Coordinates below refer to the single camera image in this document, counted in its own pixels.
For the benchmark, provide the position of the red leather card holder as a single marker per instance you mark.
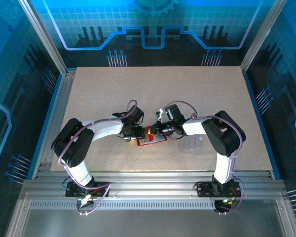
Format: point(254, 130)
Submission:
point(160, 141)

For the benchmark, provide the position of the clear plastic card box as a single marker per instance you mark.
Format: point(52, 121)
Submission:
point(191, 145)

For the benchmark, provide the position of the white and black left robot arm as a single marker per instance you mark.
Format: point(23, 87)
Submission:
point(106, 128)

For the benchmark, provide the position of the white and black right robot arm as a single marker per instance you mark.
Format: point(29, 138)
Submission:
point(195, 127)

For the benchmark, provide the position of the blue table edge strip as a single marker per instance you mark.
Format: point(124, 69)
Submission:
point(55, 98)
point(260, 123)

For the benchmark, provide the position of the grey metal shelf panel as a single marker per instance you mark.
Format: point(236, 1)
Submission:
point(150, 222)

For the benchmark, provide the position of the small lit controller board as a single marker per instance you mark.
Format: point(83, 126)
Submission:
point(225, 202)

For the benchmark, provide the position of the aluminium frame beam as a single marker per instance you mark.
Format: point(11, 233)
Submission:
point(150, 187)

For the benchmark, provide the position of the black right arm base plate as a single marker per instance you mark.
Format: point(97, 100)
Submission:
point(202, 190)

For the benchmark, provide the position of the aluminium side rail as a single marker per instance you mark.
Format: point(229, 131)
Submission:
point(63, 98)

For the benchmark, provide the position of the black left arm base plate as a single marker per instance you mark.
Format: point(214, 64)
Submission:
point(71, 190)

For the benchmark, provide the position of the aluminium frame post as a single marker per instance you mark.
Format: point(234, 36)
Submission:
point(45, 37)
point(261, 37)

